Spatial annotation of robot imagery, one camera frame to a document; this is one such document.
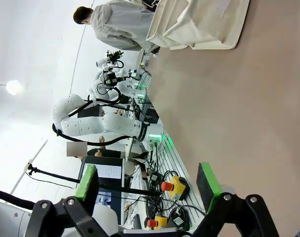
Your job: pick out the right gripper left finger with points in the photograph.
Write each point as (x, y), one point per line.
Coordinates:
(87, 182)

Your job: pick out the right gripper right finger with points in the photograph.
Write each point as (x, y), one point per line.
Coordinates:
(210, 187)

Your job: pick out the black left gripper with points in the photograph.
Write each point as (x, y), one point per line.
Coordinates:
(111, 79)

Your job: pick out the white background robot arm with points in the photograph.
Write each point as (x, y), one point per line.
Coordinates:
(130, 89)
(104, 61)

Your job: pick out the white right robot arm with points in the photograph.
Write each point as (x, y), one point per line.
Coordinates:
(7, 219)

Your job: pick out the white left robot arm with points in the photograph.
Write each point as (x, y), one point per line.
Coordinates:
(90, 126)

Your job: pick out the computer monitor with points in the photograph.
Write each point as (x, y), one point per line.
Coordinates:
(105, 172)

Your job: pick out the long black tripod pole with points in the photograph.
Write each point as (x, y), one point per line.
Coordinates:
(66, 177)

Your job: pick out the yellow emergency stop box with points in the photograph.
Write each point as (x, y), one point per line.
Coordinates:
(177, 187)
(160, 221)

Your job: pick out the seated person black shirt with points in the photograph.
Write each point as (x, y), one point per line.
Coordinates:
(105, 153)

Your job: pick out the black power adapter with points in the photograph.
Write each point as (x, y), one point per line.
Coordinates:
(155, 177)
(179, 219)

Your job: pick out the person in white shirt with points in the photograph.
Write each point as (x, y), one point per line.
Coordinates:
(120, 24)

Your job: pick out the black keyboard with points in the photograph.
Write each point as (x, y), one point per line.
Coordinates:
(137, 221)

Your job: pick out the round ceiling light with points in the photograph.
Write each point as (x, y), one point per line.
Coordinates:
(14, 87)

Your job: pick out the beige fabric basket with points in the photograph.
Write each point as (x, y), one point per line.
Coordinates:
(201, 24)

